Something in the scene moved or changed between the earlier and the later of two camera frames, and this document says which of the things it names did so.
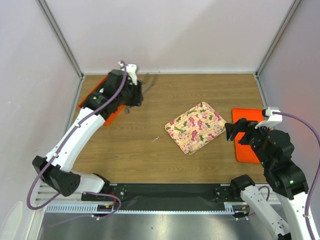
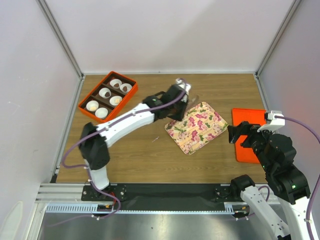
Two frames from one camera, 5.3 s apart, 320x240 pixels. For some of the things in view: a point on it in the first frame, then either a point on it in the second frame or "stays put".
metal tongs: (148, 86) to (193, 101)
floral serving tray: (196, 128) stays put
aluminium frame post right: (289, 16) stays put
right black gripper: (231, 128) stays put
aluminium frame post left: (44, 8) stays put
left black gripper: (138, 97) to (179, 116)
